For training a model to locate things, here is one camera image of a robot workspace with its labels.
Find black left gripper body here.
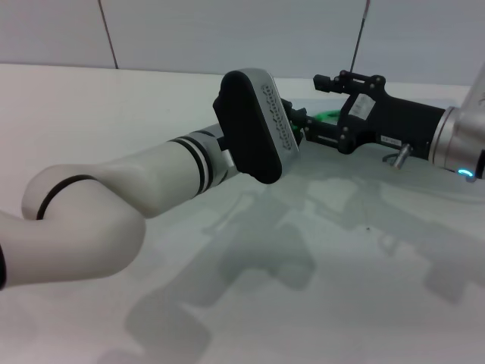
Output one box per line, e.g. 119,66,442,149
280,99,305,147

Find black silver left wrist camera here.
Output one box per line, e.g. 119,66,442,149
211,67,301,186

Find black right arm connector cable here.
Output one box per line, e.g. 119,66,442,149
381,143,414,170

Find clear green-edged document bag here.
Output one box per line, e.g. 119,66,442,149
200,96,485,266

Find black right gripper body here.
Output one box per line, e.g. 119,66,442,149
336,88,446,161

